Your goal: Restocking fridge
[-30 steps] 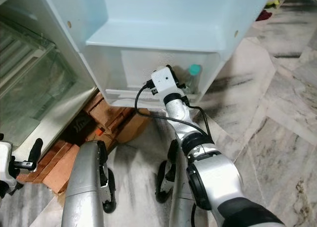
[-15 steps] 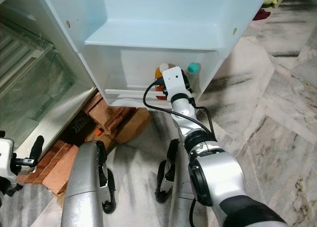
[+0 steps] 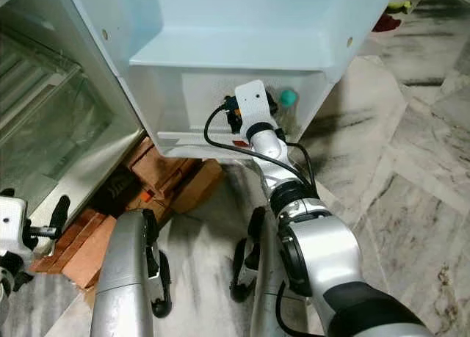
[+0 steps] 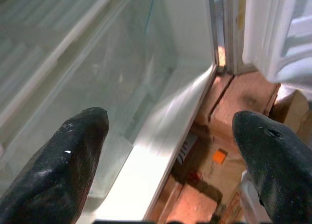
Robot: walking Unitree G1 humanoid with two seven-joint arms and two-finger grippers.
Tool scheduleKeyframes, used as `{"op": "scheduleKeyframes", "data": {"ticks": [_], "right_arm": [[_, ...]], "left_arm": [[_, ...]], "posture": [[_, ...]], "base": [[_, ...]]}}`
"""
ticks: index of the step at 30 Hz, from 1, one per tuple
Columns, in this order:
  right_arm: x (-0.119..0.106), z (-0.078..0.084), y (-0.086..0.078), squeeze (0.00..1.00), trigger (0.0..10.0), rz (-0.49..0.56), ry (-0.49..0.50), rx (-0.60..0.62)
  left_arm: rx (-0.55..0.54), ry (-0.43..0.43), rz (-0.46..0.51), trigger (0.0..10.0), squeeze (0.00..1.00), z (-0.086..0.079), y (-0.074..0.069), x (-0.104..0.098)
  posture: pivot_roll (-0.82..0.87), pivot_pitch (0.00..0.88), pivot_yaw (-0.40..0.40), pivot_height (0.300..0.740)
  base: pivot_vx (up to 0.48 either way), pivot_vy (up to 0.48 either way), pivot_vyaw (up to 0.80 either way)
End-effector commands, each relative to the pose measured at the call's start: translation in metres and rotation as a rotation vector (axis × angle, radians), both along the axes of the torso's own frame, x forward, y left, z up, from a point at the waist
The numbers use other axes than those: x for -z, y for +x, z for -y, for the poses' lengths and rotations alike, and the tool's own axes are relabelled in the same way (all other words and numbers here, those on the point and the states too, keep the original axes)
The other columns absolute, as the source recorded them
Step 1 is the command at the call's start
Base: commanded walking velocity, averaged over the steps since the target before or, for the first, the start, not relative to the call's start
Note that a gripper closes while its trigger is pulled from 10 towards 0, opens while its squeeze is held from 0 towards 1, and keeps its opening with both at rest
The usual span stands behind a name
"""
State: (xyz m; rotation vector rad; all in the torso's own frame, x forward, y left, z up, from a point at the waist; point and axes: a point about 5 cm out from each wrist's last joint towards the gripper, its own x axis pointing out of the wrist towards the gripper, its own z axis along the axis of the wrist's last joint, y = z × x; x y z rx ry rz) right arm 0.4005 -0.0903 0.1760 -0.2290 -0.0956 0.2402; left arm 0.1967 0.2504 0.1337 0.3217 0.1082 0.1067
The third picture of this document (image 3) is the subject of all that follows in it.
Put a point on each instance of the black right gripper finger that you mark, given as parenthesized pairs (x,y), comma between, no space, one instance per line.
(274,103)

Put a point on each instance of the silver right robot leg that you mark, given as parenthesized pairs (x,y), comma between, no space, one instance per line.
(264,278)

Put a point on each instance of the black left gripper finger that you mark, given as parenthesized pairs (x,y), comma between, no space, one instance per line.
(60,216)

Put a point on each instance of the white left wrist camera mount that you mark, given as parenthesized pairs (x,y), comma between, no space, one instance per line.
(12,223)

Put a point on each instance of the silver robot leg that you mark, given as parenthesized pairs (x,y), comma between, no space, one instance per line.
(125,278)
(264,278)

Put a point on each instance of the ribbed clear fridge shelf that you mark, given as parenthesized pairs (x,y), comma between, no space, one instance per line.
(33,80)

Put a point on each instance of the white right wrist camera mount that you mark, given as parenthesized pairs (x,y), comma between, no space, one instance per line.
(255,102)

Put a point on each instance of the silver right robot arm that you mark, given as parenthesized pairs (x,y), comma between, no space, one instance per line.
(338,256)

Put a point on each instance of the silver left robot leg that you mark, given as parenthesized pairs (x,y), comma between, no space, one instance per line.
(125,278)

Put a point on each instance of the orange clay brick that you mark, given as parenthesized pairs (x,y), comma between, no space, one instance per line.
(158,168)
(77,249)

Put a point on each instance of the brown wooden board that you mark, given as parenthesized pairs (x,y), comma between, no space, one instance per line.
(202,183)

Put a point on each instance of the clear fridge crisper drawer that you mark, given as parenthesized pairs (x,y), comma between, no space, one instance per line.
(66,142)

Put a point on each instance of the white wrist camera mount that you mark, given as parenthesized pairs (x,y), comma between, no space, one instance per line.
(255,102)
(12,223)

